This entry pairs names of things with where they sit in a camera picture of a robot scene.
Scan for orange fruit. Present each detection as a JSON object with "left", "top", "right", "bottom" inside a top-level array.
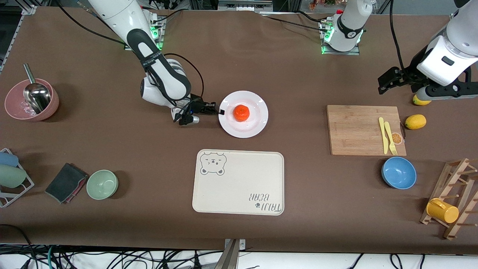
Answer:
[{"left": 233, "top": 105, "right": 251, "bottom": 123}]

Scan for white round plate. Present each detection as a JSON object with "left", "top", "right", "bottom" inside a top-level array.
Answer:
[{"left": 218, "top": 91, "right": 269, "bottom": 139}]

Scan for yellow plastic knife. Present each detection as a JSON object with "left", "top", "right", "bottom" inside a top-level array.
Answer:
[{"left": 378, "top": 117, "right": 389, "bottom": 155}]

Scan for yellow plastic fork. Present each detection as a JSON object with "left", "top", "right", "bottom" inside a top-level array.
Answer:
[{"left": 384, "top": 121, "right": 398, "bottom": 155}]

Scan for wooden cutting board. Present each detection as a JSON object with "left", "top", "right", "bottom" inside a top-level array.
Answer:
[{"left": 327, "top": 105, "right": 407, "bottom": 156}]

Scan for cream tray with bear print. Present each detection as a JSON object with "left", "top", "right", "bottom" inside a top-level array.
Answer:
[{"left": 192, "top": 149, "right": 285, "bottom": 216}]

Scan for blue bowl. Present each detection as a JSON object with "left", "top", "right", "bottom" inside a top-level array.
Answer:
[{"left": 381, "top": 157, "right": 417, "bottom": 190}]

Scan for grey metal box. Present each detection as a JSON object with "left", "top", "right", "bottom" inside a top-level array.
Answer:
[{"left": 218, "top": 0, "right": 273, "bottom": 12}]

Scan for wooden peg rack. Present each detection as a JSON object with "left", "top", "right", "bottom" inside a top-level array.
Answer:
[{"left": 420, "top": 158, "right": 478, "bottom": 240}]

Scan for pale green bowl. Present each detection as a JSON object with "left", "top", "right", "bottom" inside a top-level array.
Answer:
[{"left": 86, "top": 170, "right": 119, "bottom": 200}]

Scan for yellow mug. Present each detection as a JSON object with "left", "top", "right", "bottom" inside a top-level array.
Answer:
[{"left": 426, "top": 198, "right": 459, "bottom": 224}]

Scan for dark folded cloth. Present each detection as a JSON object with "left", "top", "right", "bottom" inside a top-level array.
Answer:
[{"left": 45, "top": 163, "right": 89, "bottom": 204}]

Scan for metal scoop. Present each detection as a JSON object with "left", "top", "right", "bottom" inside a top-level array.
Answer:
[{"left": 23, "top": 63, "right": 52, "bottom": 115}]

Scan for pink bowl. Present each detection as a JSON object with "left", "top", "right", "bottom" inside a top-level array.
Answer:
[{"left": 4, "top": 78, "right": 60, "bottom": 122}]

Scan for blue cup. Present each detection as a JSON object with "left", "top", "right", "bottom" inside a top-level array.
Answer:
[{"left": 0, "top": 151, "right": 19, "bottom": 168}]

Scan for pale green cup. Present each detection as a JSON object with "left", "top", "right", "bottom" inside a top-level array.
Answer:
[{"left": 0, "top": 164, "right": 27, "bottom": 189}]

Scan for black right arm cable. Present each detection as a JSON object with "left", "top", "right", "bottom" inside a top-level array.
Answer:
[{"left": 164, "top": 53, "right": 205, "bottom": 109}]

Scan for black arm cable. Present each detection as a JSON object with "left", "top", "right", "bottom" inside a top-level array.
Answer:
[
  {"left": 164, "top": 53, "right": 205, "bottom": 109},
  {"left": 389, "top": 0, "right": 408, "bottom": 72}
]

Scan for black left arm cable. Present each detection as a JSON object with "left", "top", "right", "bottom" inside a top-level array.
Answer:
[{"left": 389, "top": 0, "right": 408, "bottom": 72}]

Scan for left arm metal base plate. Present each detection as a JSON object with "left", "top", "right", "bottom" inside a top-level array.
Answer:
[{"left": 320, "top": 19, "right": 361, "bottom": 56}]

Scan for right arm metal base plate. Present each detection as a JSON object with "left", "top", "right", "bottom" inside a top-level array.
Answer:
[{"left": 124, "top": 16, "right": 165, "bottom": 51}]

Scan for black table cable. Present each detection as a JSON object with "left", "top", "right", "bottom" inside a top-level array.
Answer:
[
  {"left": 261, "top": 14, "right": 330, "bottom": 33},
  {"left": 151, "top": 9, "right": 184, "bottom": 24}
]

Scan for metal table edge bracket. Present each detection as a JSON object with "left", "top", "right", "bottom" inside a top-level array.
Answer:
[{"left": 218, "top": 238, "right": 246, "bottom": 269}]

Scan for white wire cup rack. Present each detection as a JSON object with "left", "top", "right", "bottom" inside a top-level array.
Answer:
[{"left": 0, "top": 148, "right": 35, "bottom": 208}]

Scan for teal floor cable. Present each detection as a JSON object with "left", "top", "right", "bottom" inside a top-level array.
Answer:
[{"left": 46, "top": 245, "right": 57, "bottom": 269}]

